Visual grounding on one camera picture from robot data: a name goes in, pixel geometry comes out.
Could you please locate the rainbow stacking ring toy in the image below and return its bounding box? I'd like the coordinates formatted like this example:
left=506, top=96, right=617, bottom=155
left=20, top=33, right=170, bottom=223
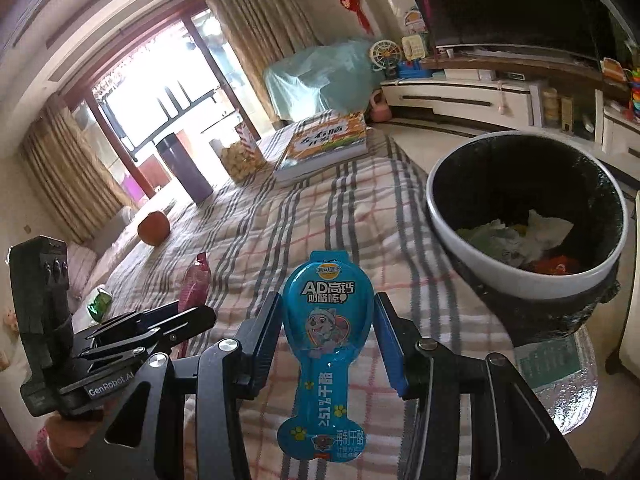
left=627, top=67, right=640, bottom=118

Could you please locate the red apple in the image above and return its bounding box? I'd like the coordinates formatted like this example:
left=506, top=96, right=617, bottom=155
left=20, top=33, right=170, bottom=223
left=138, top=210, right=171, bottom=247

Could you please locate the clear jar of biscuits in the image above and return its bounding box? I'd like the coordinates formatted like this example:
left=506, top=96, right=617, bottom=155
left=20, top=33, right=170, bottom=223
left=209, top=122, right=266, bottom=183

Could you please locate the purple thermos bottle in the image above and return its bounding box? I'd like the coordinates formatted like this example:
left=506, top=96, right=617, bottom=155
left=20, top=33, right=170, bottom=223
left=155, top=133, right=213, bottom=204

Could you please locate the right beige curtain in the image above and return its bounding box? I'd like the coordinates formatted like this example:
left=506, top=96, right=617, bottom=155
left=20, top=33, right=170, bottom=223
left=205, top=0, right=319, bottom=122

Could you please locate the beige curtain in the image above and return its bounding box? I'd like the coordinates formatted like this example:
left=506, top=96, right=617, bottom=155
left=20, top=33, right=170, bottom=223
left=17, top=94, right=134, bottom=244
left=205, top=0, right=319, bottom=122

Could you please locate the white rim trash bin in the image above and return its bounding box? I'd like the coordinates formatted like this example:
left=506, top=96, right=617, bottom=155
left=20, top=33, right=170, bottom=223
left=426, top=131, right=629, bottom=346

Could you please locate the left beige curtain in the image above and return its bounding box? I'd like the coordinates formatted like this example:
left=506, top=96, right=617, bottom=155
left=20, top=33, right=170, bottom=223
left=17, top=94, right=134, bottom=244

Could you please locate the colourful children's book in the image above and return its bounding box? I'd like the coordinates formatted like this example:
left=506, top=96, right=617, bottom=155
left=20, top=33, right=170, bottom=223
left=273, top=110, right=369, bottom=184

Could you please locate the blue cheese stick wrapper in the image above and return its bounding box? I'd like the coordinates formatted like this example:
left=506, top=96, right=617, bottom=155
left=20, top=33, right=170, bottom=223
left=278, top=250, right=374, bottom=463

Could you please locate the plaid tablecloth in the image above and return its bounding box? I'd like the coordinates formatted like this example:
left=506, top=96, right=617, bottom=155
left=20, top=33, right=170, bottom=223
left=89, top=130, right=513, bottom=479

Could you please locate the pink striped sofa cushion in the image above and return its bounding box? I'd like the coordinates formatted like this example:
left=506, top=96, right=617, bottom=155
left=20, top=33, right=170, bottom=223
left=67, top=243, right=98, bottom=300

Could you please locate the yellow toy telephone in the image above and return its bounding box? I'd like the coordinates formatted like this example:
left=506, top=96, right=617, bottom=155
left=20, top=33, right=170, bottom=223
left=401, top=32, right=428, bottom=62

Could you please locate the black television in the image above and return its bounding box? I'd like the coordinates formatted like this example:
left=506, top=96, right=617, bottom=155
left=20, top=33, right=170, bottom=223
left=416, top=0, right=639, bottom=60

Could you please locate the person's left hand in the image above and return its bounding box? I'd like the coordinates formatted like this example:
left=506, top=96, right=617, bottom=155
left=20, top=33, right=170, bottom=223
left=44, top=410, right=105, bottom=468

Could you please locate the pink toy kettle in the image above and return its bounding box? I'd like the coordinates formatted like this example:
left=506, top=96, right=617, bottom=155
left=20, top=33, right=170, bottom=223
left=369, top=89, right=393, bottom=122

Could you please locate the toy ferris wheel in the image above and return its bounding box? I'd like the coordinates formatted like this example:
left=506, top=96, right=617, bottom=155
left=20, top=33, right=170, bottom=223
left=369, top=39, right=402, bottom=79

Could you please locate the white TV cabinet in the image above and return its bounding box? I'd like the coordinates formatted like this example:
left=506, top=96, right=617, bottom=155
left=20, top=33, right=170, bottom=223
left=382, top=78, right=639, bottom=179

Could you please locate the teal plastic covered furniture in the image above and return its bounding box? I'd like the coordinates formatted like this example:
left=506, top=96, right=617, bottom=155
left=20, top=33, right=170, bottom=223
left=264, top=39, right=384, bottom=122

